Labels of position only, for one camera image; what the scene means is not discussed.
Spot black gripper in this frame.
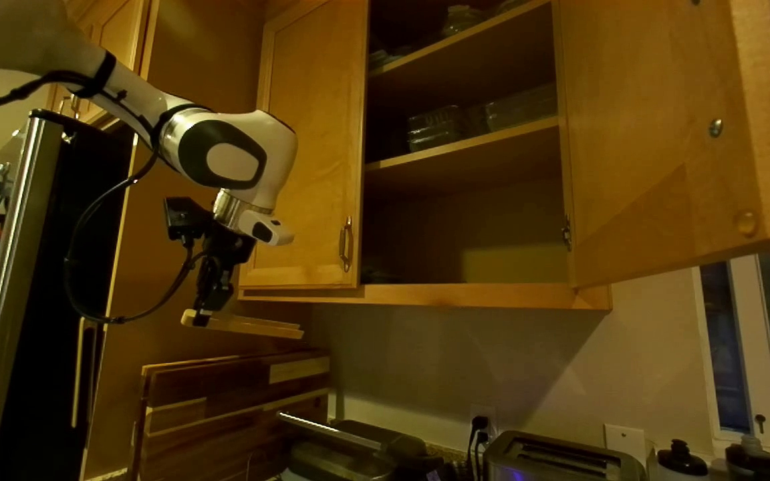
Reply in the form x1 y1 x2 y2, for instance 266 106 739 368
192 221 259 315

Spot wooden cabinet door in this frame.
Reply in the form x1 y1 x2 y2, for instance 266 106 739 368
256 0 372 295
552 0 770 290

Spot stainless steel fridge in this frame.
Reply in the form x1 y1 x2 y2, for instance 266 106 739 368
0 113 140 481

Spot wooden overhead cabinet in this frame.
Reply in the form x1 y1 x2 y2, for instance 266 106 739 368
235 0 614 315

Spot dark wooden cutting board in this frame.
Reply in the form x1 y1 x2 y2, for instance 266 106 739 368
131 350 334 481

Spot steel toaster oven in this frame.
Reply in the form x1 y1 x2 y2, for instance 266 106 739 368
276 410 461 481

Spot stacked glass dishes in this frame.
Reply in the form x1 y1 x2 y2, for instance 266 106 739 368
477 81 558 135
405 102 471 152

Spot stainless steel toaster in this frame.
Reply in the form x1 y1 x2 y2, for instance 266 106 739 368
479 428 649 481

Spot glass dishes row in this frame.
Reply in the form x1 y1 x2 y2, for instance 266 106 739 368
441 0 530 38

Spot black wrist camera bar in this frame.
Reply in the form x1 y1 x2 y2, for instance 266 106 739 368
163 196 227 245

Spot metal cabinet door handle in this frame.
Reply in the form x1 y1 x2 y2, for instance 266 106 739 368
336 220 358 273

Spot white wall outlet plate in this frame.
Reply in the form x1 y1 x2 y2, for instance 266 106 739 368
601 419 652 467

